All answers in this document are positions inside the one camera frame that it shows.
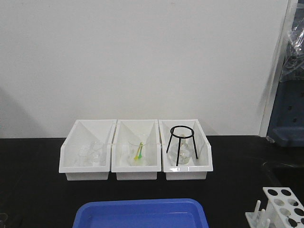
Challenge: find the glass beaker in middle bin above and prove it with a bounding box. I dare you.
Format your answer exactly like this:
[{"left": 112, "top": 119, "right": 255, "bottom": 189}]
[{"left": 129, "top": 138, "right": 147, "bottom": 166}]

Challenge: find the yellow plastic spatula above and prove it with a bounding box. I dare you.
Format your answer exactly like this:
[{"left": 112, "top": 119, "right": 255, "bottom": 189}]
[{"left": 134, "top": 145, "right": 140, "bottom": 160}]

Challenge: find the glassware in left bin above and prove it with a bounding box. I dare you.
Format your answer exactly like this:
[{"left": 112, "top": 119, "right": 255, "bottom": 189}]
[{"left": 75, "top": 141, "right": 104, "bottom": 167}]

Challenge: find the black wire tripod stand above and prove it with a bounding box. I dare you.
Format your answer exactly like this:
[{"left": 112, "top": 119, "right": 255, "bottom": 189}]
[{"left": 166, "top": 125, "right": 199, "bottom": 166}]

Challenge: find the black lab sink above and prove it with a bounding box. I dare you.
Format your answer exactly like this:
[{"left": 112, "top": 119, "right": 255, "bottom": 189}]
[{"left": 262, "top": 162, "right": 304, "bottom": 191}]

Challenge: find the left white storage bin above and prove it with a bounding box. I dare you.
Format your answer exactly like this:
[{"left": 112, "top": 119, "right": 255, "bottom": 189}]
[{"left": 59, "top": 119, "right": 117, "bottom": 181}]

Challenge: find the blue plastic tray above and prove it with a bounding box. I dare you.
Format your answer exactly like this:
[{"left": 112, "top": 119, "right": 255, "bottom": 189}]
[{"left": 73, "top": 199, "right": 209, "bottom": 228}]

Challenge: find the blue pegboard drying rack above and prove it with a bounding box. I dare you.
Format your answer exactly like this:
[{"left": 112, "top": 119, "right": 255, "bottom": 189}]
[{"left": 267, "top": 0, "right": 304, "bottom": 147}]

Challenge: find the white test tube rack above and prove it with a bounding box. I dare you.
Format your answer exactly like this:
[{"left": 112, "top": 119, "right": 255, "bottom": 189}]
[{"left": 245, "top": 187, "right": 304, "bottom": 228}]

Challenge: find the green plastic spatula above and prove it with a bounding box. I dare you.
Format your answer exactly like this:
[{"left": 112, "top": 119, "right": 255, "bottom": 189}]
[{"left": 138, "top": 142, "right": 143, "bottom": 159}]

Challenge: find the right white storage bin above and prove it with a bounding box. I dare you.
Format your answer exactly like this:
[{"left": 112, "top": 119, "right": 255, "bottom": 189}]
[{"left": 159, "top": 119, "right": 213, "bottom": 181}]

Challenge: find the bag of grey pegs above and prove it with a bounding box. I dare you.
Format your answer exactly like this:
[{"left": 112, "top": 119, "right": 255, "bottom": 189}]
[{"left": 280, "top": 19, "right": 304, "bottom": 82}]

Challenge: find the glass flask in right bin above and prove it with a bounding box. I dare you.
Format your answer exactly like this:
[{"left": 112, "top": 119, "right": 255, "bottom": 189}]
[{"left": 168, "top": 137, "right": 193, "bottom": 166}]

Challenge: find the glass beaker on counter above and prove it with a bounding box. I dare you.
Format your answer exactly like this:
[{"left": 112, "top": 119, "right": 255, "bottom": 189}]
[{"left": 0, "top": 213, "right": 8, "bottom": 228}]

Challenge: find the middle white storage bin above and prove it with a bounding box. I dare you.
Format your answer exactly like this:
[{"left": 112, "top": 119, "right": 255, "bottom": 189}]
[{"left": 111, "top": 119, "right": 162, "bottom": 181}]

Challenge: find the white storage bin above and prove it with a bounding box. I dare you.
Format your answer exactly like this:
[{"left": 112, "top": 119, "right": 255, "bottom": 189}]
[
  {"left": 159, "top": 119, "right": 213, "bottom": 181},
  {"left": 111, "top": 119, "right": 162, "bottom": 181},
  {"left": 59, "top": 119, "right": 117, "bottom": 181}
]

